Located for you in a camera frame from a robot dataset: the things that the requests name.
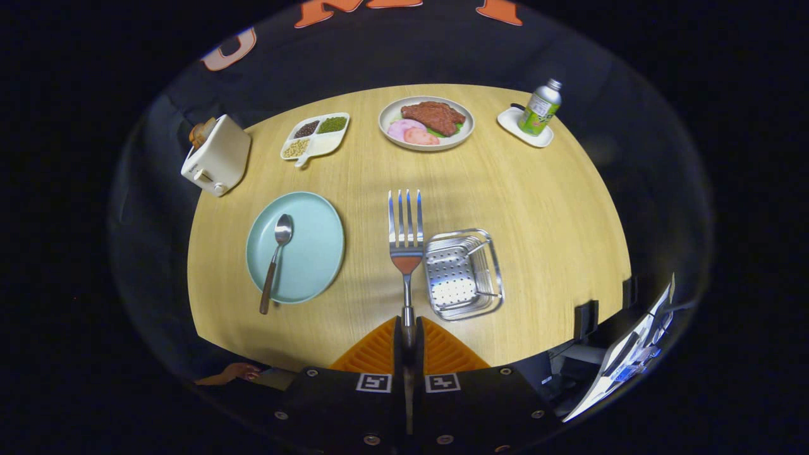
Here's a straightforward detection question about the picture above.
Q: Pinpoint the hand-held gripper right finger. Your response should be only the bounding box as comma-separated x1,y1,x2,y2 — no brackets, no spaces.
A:
404,316,564,455

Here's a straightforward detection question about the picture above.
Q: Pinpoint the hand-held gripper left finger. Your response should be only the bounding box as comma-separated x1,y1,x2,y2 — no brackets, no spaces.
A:
262,316,405,455

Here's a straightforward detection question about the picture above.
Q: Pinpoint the wooden handle metal fork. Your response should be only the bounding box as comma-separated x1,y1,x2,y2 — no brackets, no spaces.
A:
387,188,425,437

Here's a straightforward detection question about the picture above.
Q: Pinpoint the wooden handle metal spoon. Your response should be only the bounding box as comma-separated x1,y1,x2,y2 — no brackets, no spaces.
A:
259,214,295,315

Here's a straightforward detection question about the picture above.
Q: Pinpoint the perforated metal basket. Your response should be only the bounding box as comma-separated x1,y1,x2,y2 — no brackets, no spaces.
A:
422,227,505,322

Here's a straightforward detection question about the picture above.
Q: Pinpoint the black table clamp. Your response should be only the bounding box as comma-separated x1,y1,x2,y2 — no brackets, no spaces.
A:
574,300,599,342

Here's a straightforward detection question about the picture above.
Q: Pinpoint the light blue plate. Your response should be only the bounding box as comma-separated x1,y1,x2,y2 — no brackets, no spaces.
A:
245,191,346,305

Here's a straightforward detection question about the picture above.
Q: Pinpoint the white divided dish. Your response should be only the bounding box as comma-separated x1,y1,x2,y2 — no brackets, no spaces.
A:
280,112,351,168

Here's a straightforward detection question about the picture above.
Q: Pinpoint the reddish ham slice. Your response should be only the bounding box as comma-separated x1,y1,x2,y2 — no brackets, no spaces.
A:
404,126,441,147

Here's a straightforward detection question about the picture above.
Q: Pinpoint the white round dinner plate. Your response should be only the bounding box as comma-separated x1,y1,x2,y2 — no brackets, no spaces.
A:
378,95,475,152

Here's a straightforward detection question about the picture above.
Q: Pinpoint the white toaster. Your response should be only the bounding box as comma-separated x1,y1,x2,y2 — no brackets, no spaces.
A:
181,114,252,198

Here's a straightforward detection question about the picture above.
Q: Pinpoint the pale pink ham slice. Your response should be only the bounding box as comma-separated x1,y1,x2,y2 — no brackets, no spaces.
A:
387,119,427,142

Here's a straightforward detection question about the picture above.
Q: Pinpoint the small white square dish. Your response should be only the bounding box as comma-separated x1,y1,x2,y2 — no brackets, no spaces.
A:
497,104,555,149

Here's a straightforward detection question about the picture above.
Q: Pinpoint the brown steak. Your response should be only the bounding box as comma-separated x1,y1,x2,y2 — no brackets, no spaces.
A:
400,100,467,138

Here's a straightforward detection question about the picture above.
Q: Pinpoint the green label metal bottle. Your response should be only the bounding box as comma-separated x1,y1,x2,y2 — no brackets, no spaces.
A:
518,78,563,137

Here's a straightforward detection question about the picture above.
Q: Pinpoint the brown toast slice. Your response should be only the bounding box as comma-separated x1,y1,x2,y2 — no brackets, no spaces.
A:
188,117,217,149

